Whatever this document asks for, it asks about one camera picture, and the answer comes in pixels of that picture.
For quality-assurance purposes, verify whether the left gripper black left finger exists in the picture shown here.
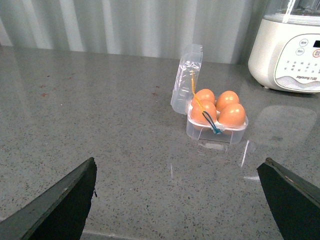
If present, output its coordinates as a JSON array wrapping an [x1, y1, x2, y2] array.
[[0, 157, 97, 240]]

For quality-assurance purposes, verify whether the white soy milk maker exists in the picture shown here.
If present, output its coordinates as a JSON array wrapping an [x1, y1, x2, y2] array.
[[248, 0, 320, 94]]

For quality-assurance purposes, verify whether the brown egg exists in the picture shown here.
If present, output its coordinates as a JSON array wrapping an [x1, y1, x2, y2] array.
[[217, 103, 246, 127], [190, 99, 217, 125], [191, 88, 216, 107], [215, 90, 240, 112]]

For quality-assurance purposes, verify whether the brown egg back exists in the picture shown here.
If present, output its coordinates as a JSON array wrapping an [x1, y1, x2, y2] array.
[[217, 103, 246, 127]]

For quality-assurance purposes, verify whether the grey curtain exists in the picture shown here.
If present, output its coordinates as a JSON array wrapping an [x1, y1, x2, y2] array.
[[0, 0, 267, 64]]

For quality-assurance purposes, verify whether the brown egg front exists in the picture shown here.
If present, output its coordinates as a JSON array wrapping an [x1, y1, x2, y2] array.
[[215, 90, 240, 112]]

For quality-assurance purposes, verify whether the teal rubber band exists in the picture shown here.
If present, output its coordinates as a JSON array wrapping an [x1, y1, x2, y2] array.
[[202, 110, 222, 135]]

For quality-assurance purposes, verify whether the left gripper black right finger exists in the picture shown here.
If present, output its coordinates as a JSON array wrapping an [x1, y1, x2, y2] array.
[[257, 157, 320, 240]]

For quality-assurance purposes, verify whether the clear plastic egg box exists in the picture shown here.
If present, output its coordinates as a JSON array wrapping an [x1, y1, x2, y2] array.
[[170, 44, 249, 144]]

